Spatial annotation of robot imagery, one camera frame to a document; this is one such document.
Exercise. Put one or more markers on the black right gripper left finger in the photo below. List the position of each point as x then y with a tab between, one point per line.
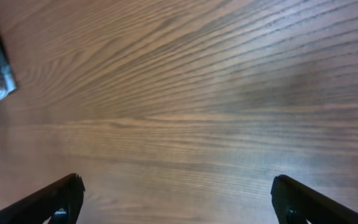
59	202

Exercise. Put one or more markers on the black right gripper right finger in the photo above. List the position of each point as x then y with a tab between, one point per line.
294	202

